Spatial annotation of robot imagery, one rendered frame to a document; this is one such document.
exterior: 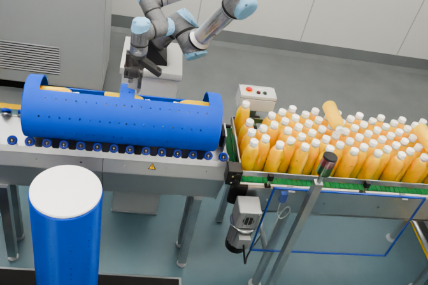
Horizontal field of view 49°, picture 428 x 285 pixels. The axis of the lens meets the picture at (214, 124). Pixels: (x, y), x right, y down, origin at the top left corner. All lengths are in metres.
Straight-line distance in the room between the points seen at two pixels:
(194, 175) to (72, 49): 1.87
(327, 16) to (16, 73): 3.12
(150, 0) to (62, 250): 1.09
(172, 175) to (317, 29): 3.34
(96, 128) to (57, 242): 0.51
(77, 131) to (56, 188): 0.30
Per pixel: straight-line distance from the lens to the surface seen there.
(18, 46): 3.96
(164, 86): 2.52
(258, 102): 2.55
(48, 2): 3.72
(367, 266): 3.46
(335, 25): 5.34
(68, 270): 2.17
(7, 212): 2.71
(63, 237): 1.98
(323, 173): 2.07
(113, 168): 2.31
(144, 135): 2.14
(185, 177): 2.33
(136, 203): 3.17
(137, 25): 1.95
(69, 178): 2.02
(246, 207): 2.25
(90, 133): 2.15
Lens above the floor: 2.51
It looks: 39 degrees down
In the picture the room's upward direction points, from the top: 14 degrees clockwise
